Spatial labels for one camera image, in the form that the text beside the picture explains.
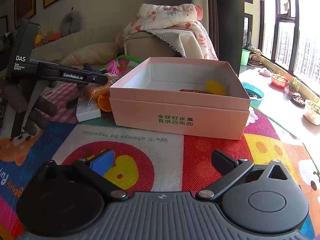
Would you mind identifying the grey neck pillow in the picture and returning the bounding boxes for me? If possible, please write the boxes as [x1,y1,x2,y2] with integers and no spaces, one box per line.
[60,7,82,37]

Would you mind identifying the green cup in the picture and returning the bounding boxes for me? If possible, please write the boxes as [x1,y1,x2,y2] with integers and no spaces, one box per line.
[240,49,251,66]

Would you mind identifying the red snack packet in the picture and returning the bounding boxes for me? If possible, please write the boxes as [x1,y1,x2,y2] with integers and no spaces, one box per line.
[179,89,210,94]

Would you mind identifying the orange toy piece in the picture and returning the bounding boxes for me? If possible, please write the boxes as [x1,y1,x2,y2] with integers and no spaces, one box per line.
[97,94,112,112]

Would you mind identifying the colourful play mat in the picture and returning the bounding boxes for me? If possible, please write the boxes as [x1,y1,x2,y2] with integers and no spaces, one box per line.
[0,55,320,240]

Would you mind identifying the framed wall picture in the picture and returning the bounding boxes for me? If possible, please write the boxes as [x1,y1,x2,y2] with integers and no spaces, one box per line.
[14,0,36,28]

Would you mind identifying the red plant pot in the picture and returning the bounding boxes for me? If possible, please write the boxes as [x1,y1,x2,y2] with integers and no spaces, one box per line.
[271,74,289,88]

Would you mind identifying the floral quilt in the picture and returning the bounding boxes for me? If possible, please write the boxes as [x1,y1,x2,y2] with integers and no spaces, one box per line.
[123,3,218,61]

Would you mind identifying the pink cardboard box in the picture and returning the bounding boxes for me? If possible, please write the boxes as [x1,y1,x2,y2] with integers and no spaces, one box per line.
[110,57,250,140]

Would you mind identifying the yellow toy corn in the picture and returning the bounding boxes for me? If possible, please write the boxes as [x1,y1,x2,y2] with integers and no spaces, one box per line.
[205,80,226,96]

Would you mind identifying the pink plastic basket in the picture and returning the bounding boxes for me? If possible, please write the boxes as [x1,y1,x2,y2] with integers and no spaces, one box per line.
[105,60,120,75]

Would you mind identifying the white power adapter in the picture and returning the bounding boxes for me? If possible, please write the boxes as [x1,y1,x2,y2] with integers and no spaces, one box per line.
[76,96,101,122]

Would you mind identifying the packaged bread loaf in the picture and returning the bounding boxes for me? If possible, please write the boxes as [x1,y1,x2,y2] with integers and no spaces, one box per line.
[83,73,120,101]

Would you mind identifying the grey towel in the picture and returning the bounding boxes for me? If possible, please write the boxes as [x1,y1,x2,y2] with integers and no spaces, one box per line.
[146,28,203,59]

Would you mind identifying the white flower pot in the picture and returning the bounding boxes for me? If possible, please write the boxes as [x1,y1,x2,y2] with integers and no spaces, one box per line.
[304,99,320,126]

